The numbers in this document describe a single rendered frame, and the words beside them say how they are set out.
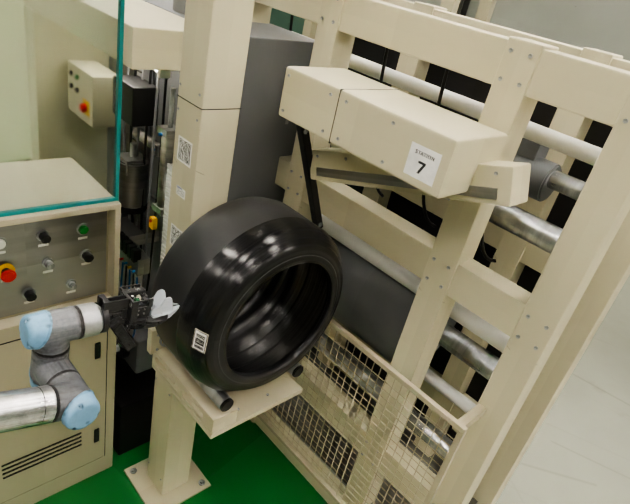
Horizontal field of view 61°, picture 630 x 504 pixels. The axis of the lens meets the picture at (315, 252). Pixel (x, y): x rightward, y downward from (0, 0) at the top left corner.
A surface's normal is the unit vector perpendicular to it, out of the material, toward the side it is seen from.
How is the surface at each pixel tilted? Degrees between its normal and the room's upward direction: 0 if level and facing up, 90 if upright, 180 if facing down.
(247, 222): 17
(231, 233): 28
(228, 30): 90
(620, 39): 90
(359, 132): 90
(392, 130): 90
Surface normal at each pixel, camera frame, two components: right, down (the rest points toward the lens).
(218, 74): 0.66, 0.48
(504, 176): -0.72, 0.20
